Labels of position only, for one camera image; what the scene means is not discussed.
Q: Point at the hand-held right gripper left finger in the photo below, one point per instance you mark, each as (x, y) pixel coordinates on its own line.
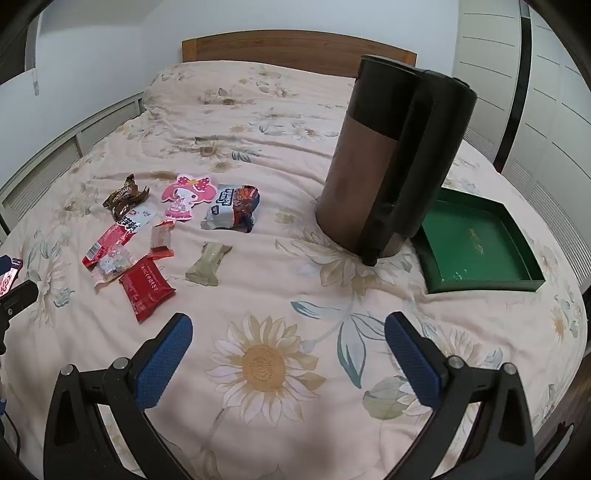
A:
(164, 364)

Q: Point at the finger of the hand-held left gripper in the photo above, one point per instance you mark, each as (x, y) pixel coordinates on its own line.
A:
(21, 295)
(7, 274)

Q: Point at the white wardrobe door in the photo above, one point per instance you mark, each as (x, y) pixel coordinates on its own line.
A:
(531, 92)

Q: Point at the green box tray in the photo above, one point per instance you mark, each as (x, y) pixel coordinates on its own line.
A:
(471, 244)

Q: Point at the clear bag of white candies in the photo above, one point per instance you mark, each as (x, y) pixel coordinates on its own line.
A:
(111, 267)

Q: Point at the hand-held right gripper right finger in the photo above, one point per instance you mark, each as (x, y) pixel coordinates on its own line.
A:
(413, 360)

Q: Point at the white and blue cookie packet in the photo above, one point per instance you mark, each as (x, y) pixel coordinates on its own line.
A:
(231, 207)

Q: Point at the brown candy packet strip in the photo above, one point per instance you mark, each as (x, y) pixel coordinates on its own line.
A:
(122, 196)

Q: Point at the brown and black electric kettle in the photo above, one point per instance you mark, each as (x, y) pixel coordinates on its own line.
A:
(364, 175)

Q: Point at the clear packet with red ends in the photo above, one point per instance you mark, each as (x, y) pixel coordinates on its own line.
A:
(161, 240)

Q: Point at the pale green candy packet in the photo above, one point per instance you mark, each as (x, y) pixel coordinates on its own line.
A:
(207, 265)

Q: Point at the wooden headboard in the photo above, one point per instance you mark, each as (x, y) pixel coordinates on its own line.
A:
(295, 48)

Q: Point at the pink cartoon rabbit candy packet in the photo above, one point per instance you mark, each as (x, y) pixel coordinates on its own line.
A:
(187, 196)

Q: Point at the floral bedspread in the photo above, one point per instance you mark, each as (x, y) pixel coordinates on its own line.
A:
(277, 323)

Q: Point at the red square snack packet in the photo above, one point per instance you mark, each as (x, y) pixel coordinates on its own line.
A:
(145, 288)

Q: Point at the white slatted wall panel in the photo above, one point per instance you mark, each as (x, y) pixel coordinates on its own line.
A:
(55, 157)

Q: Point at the long red snack packet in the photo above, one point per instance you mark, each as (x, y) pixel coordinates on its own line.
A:
(115, 233)

